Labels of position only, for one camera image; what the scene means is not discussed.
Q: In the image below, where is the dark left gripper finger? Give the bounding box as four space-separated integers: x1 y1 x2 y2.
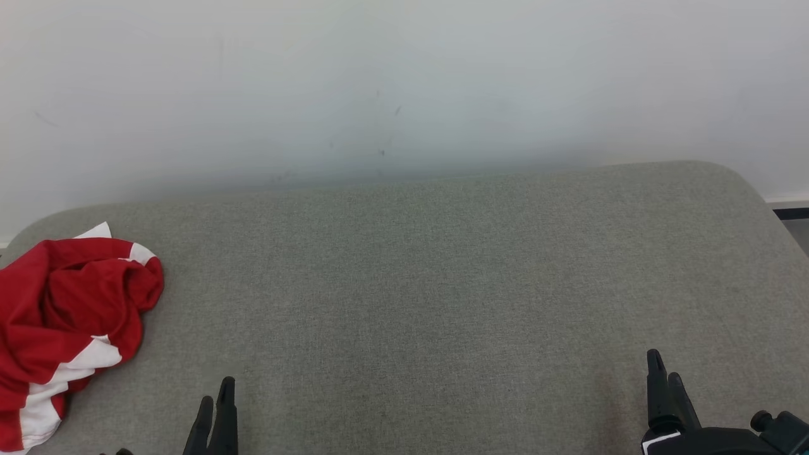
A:
207 377 238 455
183 396 214 455

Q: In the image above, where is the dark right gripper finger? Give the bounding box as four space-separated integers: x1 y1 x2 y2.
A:
668 373 701 432
647 349 677 432

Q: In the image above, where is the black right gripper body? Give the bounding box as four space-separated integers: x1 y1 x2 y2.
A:
642 428 769 455

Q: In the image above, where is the red shirt with white sleeves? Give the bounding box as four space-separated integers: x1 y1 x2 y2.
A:
0 221 165 386

